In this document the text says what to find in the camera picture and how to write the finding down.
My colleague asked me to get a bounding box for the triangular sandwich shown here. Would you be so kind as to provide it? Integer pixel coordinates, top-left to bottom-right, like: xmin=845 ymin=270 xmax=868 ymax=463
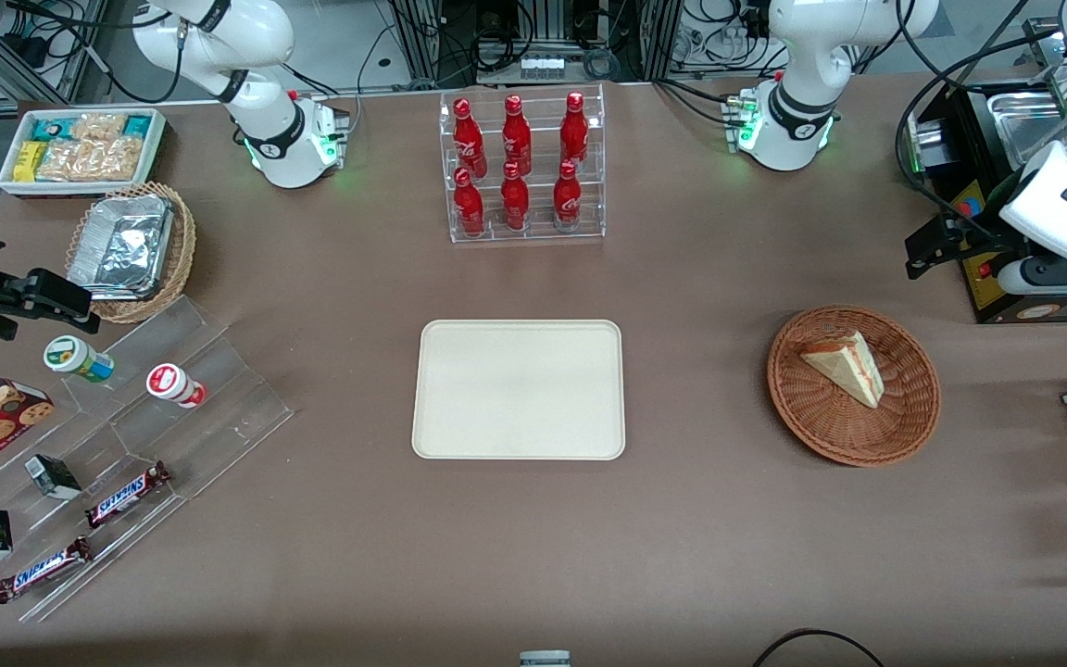
xmin=799 ymin=330 xmax=885 ymax=409

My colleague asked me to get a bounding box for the light tan wicker basket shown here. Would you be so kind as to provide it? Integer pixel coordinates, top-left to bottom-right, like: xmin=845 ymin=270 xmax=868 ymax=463
xmin=66 ymin=182 xmax=197 ymax=325

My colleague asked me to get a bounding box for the brown round wicker basket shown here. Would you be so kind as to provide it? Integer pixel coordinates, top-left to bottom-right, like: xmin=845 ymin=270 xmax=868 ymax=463
xmin=767 ymin=306 xmax=942 ymax=467

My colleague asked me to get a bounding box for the beige rectangular serving tray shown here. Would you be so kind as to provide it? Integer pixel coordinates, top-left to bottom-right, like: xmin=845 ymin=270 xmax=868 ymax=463
xmin=411 ymin=320 xmax=626 ymax=461

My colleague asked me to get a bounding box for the black food warmer appliance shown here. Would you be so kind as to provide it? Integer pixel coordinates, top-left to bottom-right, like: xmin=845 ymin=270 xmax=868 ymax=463
xmin=904 ymin=79 xmax=1067 ymax=325

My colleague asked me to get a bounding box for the green label yogurt cup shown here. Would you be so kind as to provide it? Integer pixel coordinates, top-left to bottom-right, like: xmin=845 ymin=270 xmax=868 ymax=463
xmin=43 ymin=335 xmax=116 ymax=384

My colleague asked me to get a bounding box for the silver foil container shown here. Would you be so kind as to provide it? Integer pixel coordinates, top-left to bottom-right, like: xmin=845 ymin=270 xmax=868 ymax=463
xmin=67 ymin=195 xmax=175 ymax=301

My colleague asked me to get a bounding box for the white rectangular snack bin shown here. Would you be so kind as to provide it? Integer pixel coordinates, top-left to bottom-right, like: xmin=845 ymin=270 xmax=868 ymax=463
xmin=0 ymin=107 xmax=169 ymax=199

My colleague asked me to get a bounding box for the steel food pan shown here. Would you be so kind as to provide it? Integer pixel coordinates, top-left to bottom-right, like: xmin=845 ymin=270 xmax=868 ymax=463
xmin=987 ymin=91 xmax=1067 ymax=170

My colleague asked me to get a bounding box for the yellow snack packet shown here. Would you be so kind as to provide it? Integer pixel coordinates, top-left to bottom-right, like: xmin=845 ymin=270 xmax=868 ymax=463
xmin=13 ymin=141 xmax=48 ymax=183

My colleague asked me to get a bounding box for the clear cracker bag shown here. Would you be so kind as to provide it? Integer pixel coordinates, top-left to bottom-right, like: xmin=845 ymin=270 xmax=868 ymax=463
xmin=70 ymin=113 xmax=129 ymax=145
xmin=36 ymin=137 xmax=146 ymax=183

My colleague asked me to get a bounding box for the red label yogurt cup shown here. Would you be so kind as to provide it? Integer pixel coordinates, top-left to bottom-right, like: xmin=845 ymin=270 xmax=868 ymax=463
xmin=145 ymin=363 xmax=207 ymax=409

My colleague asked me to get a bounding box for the clear acrylic stepped stand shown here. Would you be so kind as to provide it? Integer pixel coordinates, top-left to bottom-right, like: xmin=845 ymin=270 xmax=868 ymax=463
xmin=0 ymin=295 xmax=295 ymax=623

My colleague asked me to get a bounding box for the Snickers chocolate bar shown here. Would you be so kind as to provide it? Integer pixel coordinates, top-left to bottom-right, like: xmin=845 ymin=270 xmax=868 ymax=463
xmin=0 ymin=535 xmax=93 ymax=605
xmin=84 ymin=460 xmax=171 ymax=530

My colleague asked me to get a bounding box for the red Coca-Cola bottle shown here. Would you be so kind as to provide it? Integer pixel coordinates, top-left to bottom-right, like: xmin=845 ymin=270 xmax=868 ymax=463
xmin=559 ymin=92 xmax=590 ymax=170
xmin=500 ymin=94 xmax=533 ymax=177
xmin=500 ymin=162 xmax=531 ymax=233
xmin=553 ymin=160 xmax=583 ymax=231
xmin=453 ymin=98 xmax=488 ymax=179
xmin=453 ymin=167 xmax=486 ymax=237

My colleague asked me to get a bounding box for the clear acrylic bottle rack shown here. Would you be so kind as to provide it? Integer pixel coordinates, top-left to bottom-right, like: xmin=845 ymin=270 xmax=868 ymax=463
xmin=439 ymin=83 xmax=607 ymax=245

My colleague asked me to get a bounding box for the aluminium frame with cables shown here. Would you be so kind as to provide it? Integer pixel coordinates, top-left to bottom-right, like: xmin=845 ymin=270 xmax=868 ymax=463
xmin=385 ymin=0 xmax=775 ymax=89

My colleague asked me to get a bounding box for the black cable loop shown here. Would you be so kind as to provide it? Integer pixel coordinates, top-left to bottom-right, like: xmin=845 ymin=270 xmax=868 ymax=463
xmin=754 ymin=628 xmax=886 ymax=667

